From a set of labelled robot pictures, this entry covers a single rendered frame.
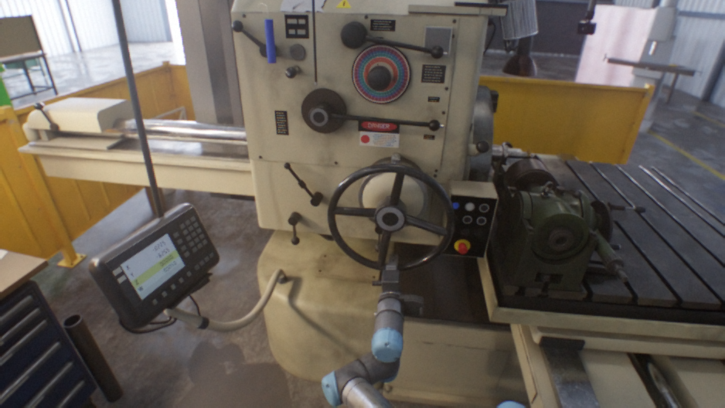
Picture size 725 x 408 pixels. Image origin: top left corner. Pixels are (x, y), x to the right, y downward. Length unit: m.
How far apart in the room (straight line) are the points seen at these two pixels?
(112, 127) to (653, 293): 2.42
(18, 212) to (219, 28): 2.00
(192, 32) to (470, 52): 1.44
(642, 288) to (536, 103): 2.50
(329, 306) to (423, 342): 0.48
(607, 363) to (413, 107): 1.21
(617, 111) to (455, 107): 3.10
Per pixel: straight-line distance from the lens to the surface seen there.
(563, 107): 3.91
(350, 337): 1.88
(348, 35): 1.05
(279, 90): 1.21
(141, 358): 2.62
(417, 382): 2.12
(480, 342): 1.86
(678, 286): 1.74
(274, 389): 2.25
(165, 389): 2.43
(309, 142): 1.23
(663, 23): 7.09
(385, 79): 1.03
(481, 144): 1.15
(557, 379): 1.54
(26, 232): 3.36
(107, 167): 2.18
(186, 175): 1.90
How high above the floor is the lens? 1.90
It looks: 28 degrees down
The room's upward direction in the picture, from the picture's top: 1 degrees clockwise
